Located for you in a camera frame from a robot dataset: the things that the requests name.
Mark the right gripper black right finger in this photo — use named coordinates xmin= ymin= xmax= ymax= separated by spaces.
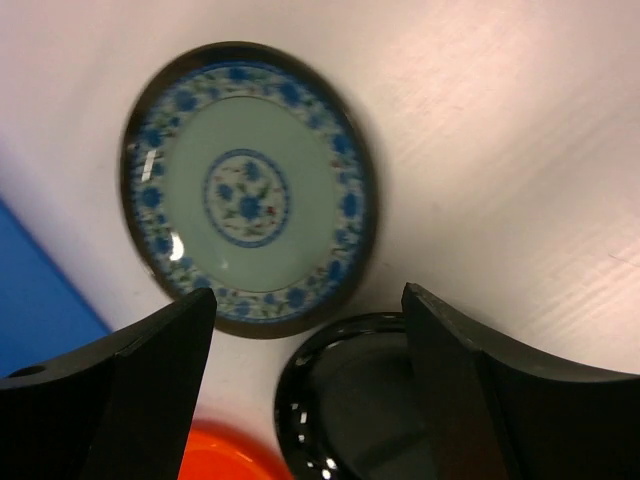
xmin=402 ymin=283 xmax=639 ymax=479

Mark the black plate right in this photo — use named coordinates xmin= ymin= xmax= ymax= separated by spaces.
xmin=273 ymin=312 xmax=437 ymax=480

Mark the orange plate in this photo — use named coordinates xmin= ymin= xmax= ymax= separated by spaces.
xmin=178 ymin=421 xmax=293 ymax=480

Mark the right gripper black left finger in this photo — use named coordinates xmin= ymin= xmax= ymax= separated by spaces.
xmin=1 ymin=288 xmax=217 ymax=479

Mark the blue plastic bin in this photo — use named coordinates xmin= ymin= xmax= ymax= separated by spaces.
xmin=1 ymin=203 xmax=112 ymax=377

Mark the blue floral plate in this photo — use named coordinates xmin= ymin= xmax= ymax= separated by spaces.
xmin=118 ymin=42 xmax=379 ymax=339

